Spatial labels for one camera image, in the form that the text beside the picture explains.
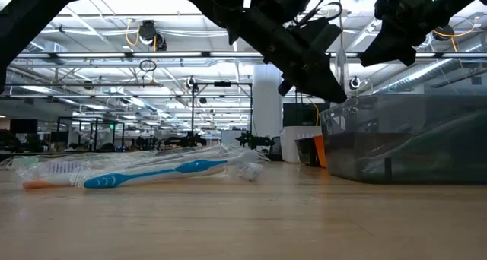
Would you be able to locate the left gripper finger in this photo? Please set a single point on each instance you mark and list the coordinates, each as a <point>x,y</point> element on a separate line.
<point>316,85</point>

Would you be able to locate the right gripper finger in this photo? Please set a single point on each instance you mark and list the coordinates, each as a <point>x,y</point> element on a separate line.
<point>392,43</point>

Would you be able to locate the clear plastic toothbrush packaging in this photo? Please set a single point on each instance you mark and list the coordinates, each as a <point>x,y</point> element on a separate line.
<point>249,171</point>

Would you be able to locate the blue toothbrush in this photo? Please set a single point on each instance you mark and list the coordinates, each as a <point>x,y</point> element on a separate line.
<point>160,173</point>

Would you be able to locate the orange toothbrush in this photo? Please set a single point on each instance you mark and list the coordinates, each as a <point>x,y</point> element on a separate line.
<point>38,184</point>

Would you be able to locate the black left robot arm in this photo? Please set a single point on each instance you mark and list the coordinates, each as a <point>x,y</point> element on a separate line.
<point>23,16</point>

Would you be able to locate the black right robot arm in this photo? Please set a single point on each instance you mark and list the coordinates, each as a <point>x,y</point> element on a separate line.
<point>464,1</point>

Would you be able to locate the background black robot arm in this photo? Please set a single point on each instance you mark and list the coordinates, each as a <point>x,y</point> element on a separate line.
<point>188,141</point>
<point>251,140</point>

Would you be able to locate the black monitor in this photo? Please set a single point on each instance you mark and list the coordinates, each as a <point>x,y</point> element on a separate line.
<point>300,115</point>
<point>23,126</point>

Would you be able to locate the white square pillar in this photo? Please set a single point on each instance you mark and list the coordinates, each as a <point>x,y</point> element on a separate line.
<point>266,115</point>

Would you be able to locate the white perforated plastic basket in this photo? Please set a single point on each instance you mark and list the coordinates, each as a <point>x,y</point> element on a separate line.
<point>289,146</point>

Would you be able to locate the orange plastic basket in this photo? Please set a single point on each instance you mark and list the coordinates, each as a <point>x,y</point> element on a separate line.
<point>320,151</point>

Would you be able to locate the black plastic basket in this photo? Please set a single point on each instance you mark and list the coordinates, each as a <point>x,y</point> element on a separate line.
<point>306,151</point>

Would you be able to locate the clear grey plastic bin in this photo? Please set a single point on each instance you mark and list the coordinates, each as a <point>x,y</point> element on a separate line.
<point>350,153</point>

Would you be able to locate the black frame workstation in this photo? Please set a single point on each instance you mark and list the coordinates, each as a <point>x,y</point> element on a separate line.
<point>87,118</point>
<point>193,111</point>

